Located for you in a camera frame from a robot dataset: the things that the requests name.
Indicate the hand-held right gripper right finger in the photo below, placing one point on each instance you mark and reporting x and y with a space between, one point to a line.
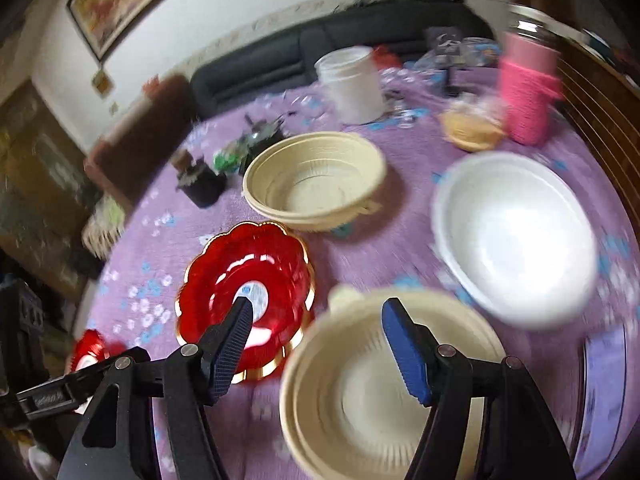
406 355

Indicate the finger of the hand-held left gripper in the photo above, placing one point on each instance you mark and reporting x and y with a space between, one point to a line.
50 397

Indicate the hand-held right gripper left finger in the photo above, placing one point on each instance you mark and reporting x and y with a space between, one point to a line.
234 345

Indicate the small red gold-rimmed plate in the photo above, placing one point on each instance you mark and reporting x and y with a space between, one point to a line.
87 352

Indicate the large red gold-rimmed plate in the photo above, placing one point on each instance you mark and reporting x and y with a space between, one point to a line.
220 280

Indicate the cream plastic bowl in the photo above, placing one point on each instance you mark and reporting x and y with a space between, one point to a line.
350 395
315 180

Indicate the white plastic bowl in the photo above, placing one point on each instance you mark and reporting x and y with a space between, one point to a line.
515 240

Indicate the purple floral tablecloth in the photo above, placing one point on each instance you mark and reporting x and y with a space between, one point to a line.
400 260

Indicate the patterned brown white blanket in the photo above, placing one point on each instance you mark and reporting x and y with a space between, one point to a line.
102 225

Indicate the wooden glass-panel doors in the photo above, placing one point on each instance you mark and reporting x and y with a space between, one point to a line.
40 185

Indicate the black round container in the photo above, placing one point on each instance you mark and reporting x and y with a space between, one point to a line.
262 135
200 182

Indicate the green small packet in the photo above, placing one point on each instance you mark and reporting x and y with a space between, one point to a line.
227 158

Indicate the shiny metal basin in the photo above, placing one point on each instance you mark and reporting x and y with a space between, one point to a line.
602 390

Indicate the brown sofa with blankets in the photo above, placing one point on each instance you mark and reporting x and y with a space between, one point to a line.
145 130

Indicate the small yellow dish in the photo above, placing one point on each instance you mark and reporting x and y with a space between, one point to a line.
472 127

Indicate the white plastic jar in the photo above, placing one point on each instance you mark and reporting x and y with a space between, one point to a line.
350 85

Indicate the pink sleeved bottle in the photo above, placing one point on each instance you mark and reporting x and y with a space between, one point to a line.
530 95

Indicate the black leather sofa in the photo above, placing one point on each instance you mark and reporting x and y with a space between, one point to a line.
280 55

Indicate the red plastic bag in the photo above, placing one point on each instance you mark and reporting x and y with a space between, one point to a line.
384 56

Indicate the clear plastic bags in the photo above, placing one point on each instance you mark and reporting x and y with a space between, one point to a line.
450 47

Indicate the wooden chair back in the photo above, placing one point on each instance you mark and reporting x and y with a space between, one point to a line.
605 110

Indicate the small gold wall frame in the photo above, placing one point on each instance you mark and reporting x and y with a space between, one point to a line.
101 81

